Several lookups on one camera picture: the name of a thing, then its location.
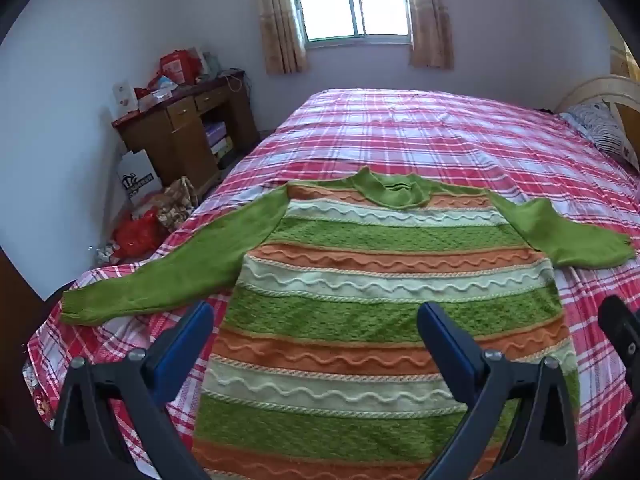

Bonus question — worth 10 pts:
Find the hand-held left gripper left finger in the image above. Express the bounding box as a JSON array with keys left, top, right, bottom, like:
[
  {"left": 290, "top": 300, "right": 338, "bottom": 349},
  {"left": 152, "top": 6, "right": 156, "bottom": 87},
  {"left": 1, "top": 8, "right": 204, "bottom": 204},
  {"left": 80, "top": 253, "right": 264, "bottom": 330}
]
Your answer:
[{"left": 50, "top": 301, "right": 216, "bottom": 480}]

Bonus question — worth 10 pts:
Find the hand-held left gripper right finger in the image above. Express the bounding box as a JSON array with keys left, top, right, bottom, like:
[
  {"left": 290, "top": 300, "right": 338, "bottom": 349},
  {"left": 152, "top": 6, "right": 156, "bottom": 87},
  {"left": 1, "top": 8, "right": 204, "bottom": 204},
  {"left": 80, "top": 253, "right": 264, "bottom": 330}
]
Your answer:
[{"left": 416, "top": 301, "right": 581, "bottom": 480}]

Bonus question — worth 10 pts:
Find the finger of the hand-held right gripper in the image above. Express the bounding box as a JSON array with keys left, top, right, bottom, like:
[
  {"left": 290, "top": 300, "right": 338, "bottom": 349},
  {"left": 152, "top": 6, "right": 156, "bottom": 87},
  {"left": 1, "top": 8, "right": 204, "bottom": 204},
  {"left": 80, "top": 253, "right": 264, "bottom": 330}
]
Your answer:
[{"left": 597, "top": 295, "right": 640, "bottom": 376}]

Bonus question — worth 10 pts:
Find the green orange striped knit sweater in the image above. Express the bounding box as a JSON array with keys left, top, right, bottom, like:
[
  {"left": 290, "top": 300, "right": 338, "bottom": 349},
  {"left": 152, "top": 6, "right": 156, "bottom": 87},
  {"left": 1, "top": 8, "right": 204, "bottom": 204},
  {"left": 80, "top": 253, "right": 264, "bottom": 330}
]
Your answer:
[{"left": 60, "top": 167, "right": 632, "bottom": 480}]

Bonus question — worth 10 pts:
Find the red plastic bag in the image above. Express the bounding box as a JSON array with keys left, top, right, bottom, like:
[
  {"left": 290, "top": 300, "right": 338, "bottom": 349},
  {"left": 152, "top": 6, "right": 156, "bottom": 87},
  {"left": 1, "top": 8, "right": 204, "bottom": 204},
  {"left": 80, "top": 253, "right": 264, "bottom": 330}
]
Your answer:
[{"left": 112, "top": 207, "right": 168, "bottom": 259}]

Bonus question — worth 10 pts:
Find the brown patterned bag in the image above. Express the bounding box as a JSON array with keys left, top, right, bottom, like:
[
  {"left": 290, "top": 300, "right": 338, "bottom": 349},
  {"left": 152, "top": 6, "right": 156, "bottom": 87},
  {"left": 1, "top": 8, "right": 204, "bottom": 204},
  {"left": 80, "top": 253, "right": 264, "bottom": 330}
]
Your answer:
[{"left": 156, "top": 176, "right": 199, "bottom": 233}]

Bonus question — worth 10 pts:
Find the white paper bag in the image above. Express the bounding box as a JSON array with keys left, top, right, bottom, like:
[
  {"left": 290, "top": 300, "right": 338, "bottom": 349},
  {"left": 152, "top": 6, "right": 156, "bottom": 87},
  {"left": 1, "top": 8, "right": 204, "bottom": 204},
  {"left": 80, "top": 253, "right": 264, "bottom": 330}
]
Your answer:
[{"left": 117, "top": 149, "right": 163, "bottom": 206}]

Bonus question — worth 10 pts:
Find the dark brown wooden door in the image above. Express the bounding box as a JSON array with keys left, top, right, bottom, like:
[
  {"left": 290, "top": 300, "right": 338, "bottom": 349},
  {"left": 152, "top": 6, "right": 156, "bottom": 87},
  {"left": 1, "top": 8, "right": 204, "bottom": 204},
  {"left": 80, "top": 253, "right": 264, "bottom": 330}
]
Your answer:
[{"left": 0, "top": 247, "right": 53, "bottom": 461}]

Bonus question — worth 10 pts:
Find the brown wooden desk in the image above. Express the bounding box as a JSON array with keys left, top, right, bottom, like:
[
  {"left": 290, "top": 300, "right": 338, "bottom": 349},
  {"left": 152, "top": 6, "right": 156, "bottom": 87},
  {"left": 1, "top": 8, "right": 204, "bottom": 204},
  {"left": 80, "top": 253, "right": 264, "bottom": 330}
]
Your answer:
[{"left": 111, "top": 71, "right": 261, "bottom": 196}]

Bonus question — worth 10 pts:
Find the stack of boxes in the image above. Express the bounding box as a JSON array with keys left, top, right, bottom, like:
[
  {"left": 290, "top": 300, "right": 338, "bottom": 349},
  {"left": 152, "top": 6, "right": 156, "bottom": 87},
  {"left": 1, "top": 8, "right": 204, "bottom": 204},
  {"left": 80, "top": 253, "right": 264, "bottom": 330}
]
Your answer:
[{"left": 204, "top": 122, "right": 234, "bottom": 158}]

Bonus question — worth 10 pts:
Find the striped white pillow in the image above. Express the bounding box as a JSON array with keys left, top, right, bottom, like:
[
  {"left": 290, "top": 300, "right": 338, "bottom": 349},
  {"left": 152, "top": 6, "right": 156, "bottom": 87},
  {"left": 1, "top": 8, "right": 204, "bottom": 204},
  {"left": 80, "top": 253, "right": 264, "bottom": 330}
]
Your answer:
[{"left": 559, "top": 101, "right": 640, "bottom": 171}]

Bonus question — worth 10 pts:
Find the red plaid bed sheet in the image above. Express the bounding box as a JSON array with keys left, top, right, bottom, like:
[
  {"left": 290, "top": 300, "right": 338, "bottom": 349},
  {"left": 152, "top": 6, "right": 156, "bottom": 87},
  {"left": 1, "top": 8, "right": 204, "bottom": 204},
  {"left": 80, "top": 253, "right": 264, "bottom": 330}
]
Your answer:
[{"left": 22, "top": 87, "right": 640, "bottom": 480}]

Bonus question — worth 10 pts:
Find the light wooden headboard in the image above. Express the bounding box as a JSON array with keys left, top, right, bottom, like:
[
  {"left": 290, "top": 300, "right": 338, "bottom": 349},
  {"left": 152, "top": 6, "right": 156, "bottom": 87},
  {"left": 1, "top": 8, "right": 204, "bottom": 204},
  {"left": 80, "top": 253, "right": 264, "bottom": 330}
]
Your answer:
[{"left": 555, "top": 75, "right": 640, "bottom": 136}]

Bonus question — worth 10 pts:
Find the clear plastic packet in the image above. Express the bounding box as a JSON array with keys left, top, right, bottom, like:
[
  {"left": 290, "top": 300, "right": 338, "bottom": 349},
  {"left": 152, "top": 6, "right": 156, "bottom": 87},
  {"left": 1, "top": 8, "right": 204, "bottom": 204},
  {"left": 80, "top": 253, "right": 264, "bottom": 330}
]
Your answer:
[{"left": 139, "top": 76, "right": 177, "bottom": 111}]

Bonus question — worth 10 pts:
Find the white box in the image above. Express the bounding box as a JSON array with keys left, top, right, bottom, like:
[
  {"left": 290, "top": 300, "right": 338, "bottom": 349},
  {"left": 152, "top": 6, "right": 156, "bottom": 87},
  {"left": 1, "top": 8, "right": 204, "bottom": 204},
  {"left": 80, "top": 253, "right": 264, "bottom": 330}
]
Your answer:
[{"left": 112, "top": 81, "right": 137, "bottom": 113}]

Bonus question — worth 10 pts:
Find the red gift bag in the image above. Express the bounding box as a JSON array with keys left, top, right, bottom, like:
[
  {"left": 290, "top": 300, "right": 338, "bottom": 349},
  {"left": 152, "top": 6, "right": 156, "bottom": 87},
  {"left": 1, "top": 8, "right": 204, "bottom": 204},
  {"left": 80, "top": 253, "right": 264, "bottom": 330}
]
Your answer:
[{"left": 160, "top": 49, "right": 203, "bottom": 86}]

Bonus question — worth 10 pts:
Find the beige curtain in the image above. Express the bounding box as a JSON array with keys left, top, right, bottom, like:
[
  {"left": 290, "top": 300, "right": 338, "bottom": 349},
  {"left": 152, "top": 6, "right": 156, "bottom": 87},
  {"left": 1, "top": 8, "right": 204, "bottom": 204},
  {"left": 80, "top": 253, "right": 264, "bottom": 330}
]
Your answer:
[
  {"left": 402, "top": 0, "right": 456, "bottom": 71},
  {"left": 256, "top": 0, "right": 308, "bottom": 76}
]

